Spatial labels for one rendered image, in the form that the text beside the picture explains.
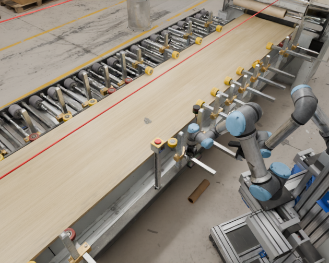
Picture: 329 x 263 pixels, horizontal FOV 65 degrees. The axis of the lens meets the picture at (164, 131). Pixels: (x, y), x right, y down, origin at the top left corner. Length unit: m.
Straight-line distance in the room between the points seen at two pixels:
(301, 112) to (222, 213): 1.51
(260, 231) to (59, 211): 1.25
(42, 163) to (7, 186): 0.26
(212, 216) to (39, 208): 1.64
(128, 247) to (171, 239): 0.40
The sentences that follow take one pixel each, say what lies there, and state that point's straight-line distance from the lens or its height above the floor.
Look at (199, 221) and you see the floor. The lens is 2.76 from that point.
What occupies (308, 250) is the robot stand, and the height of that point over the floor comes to 0.99.
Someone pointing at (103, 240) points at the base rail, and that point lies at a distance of 1.93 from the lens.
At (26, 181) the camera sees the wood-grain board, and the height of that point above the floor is 0.90.
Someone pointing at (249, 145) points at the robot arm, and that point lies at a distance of 1.43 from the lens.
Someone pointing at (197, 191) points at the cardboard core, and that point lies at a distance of 2.83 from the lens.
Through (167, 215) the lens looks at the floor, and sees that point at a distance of 2.76.
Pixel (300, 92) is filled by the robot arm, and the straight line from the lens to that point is 1.76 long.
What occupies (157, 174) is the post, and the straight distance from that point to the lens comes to 1.91.
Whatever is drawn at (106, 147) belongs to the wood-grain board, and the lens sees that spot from 2.11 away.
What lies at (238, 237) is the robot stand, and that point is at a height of 0.21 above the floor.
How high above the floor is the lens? 2.46
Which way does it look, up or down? 45 degrees down
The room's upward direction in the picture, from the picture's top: 2 degrees clockwise
